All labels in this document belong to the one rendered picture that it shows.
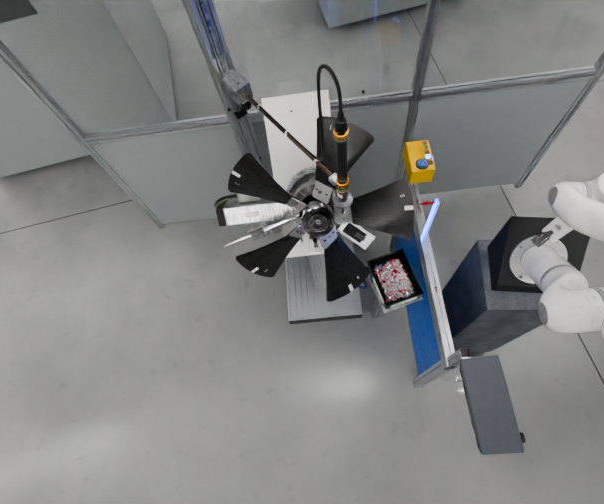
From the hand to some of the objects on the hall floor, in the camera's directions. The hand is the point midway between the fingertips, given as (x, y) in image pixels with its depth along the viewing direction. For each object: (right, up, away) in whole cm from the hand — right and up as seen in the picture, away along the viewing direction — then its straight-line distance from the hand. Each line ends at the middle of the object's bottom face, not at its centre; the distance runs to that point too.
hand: (547, 234), depth 123 cm
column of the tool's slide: (-93, +11, +161) cm, 186 cm away
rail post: (-9, -82, +110) cm, 138 cm away
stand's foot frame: (-63, -21, +143) cm, 158 cm away
